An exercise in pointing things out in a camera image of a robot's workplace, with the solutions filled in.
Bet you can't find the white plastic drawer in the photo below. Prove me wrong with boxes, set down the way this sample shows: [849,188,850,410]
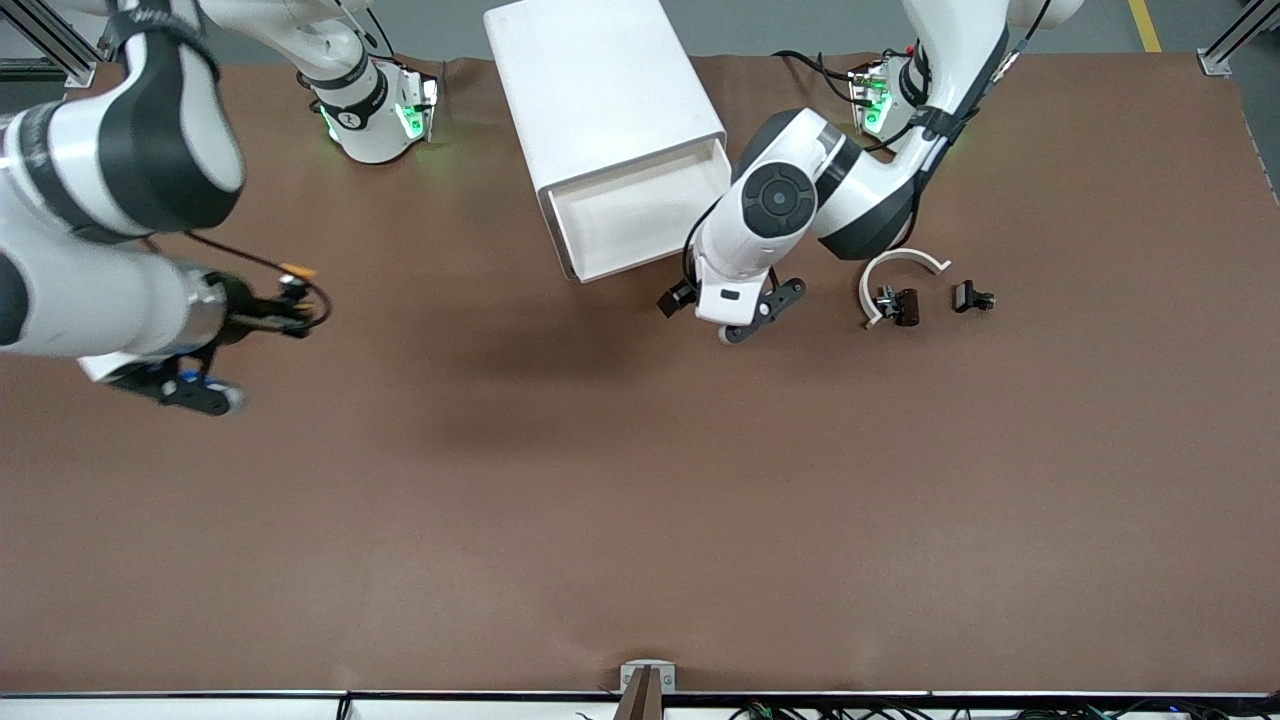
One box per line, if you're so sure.
[548,138,734,284]

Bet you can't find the white drawer cabinet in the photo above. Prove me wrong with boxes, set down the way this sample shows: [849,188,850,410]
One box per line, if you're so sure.
[484,0,734,284]

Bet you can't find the brown table mat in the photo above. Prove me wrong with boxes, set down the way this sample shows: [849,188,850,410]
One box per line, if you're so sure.
[0,52,1280,696]

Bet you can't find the chrome valve with brown handle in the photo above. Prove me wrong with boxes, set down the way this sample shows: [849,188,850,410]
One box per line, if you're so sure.
[873,285,921,328]

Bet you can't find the white half-ring pipe clamp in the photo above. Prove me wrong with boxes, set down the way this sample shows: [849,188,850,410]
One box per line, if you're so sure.
[860,247,953,331]

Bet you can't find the black camera cable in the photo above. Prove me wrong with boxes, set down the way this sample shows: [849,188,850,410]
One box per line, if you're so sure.
[150,228,333,336]

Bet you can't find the black base cable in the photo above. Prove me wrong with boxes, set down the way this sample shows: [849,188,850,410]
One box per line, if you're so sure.
[770,48,906,153]

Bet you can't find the white table edge rail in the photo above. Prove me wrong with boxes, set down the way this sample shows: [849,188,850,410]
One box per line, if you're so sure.
[0,690,1280,720]

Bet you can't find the aluminium frame profile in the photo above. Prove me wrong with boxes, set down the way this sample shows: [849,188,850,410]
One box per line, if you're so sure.
[0,0,101,86]
[1198,0,1280,78]

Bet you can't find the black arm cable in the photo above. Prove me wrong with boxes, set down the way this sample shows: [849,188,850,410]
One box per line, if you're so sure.
[985,0,1053,93]

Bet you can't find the grey bracket with brown post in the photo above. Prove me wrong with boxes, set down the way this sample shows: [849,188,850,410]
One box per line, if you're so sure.
[619,660,677,720]

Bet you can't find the black floor cables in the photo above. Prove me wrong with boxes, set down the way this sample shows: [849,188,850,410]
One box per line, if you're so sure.
[730,700,1280,720]

